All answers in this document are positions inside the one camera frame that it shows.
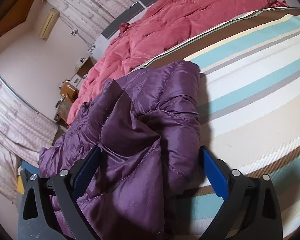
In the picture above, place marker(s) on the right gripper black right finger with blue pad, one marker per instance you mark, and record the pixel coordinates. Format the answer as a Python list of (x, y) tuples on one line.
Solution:
[(250, 208)]

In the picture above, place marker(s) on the purple quilted down jacket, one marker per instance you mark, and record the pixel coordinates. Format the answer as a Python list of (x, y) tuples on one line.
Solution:
[(148, 129)]

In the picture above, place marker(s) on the side patterned curtain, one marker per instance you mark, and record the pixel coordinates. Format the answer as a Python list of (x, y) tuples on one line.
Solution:
[(23, 133)]

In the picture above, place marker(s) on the striped bed sheet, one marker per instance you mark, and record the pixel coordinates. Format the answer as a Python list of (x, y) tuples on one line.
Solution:
[(249, 98)]

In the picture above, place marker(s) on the wooden bedside table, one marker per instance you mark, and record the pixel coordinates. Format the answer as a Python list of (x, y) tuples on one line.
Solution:
[(84, 65)]

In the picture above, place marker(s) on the grey white headboard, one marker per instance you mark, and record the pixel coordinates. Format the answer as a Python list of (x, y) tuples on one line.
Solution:
[(134, 12)]

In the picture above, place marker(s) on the pink red comforter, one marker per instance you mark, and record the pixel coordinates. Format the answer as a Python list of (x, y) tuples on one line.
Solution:
[(165, 24)]

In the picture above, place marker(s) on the wall air conditioner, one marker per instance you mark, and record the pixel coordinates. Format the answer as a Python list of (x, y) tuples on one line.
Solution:
[(49, 23)]

